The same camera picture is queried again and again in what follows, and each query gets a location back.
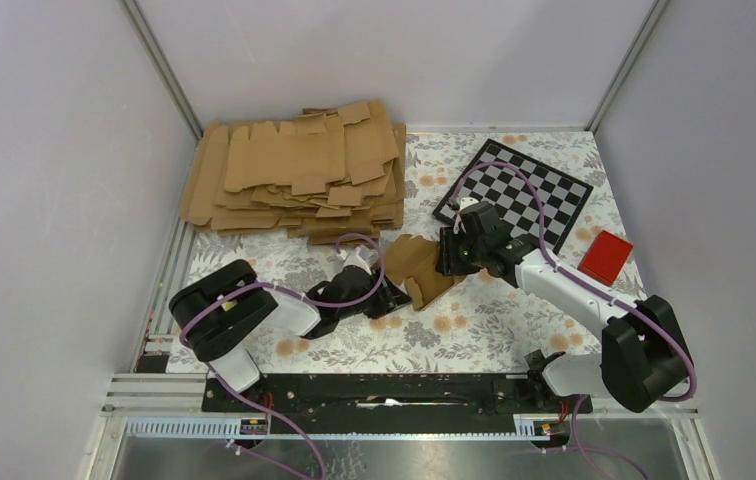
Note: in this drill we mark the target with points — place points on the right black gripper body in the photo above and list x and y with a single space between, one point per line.
467 259

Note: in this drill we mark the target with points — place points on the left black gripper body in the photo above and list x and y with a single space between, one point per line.
346 313

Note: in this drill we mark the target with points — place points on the brown cardboard box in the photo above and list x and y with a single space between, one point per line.
411 263

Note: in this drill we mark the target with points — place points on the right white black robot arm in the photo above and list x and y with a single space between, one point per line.
643 357

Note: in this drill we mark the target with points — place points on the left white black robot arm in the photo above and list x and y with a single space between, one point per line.
218 312

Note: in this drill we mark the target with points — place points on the red box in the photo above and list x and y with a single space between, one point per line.
606 258

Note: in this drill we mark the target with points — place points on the black white checkerboard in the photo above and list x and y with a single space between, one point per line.
563 195

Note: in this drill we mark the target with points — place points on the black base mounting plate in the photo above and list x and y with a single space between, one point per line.
424 400

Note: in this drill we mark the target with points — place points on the stack of flat cardboard boxes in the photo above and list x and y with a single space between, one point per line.
321 174

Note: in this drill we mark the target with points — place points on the slotted grey cable duct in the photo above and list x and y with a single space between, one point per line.
510 427

